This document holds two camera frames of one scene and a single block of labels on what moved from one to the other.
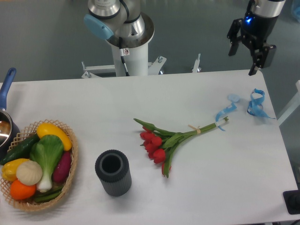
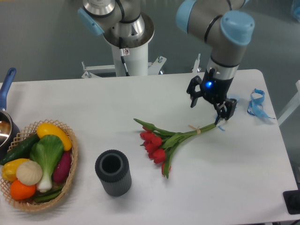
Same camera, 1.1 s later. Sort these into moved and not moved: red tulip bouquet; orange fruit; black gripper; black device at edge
Moved: black gripper
Not moved: red tulip bouquet; black device at edge; orange fruit
